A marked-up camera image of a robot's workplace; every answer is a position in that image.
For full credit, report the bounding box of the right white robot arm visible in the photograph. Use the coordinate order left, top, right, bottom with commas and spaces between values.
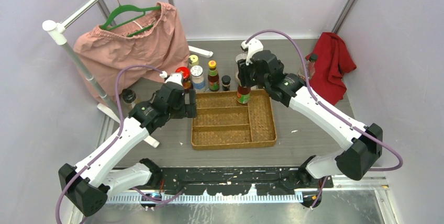
237, 38, 383, 187

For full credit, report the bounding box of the yellow cap sauce bottle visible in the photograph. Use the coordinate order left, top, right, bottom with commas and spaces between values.
237, 84, 251, 104
207, 60, 220, 92

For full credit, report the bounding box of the woven divided tray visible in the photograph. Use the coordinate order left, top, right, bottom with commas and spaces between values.
191, 89, 277, 151

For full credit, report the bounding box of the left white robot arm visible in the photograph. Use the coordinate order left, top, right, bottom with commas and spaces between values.
59, 73, 197, 217

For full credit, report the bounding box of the dark lid small jar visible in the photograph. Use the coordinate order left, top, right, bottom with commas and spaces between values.
121, 89, 137, 109

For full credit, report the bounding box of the pale yellow lid jar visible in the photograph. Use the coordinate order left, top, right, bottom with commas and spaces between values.
188, 54, 199, 69

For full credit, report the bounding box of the silver lid tall glass jar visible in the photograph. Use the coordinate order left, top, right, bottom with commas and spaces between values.
235, 53, 247, 84

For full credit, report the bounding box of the pink skirt garment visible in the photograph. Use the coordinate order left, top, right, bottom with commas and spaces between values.
73, 2, 190, 100

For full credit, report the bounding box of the white garment rack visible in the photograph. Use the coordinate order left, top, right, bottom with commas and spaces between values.
42, 0, 214, 149

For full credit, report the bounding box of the red cloth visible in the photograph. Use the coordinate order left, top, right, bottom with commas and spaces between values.
309, 32, 357, 105

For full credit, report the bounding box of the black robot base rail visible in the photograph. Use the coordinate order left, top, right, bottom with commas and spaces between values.
137, 166, 333, 207

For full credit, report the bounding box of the clear vinegar bottle red label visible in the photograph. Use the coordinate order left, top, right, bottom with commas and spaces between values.
297, 53, 318, 81

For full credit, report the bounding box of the red lid sauce jar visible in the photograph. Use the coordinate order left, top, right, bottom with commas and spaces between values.
175, 66, 193, 93

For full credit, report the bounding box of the small black cap bottle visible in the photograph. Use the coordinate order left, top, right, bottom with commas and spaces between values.
221, 75, 231, 91

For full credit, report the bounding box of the silver lid pepper jar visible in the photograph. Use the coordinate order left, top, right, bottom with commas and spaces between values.
190, 65, 206, 93

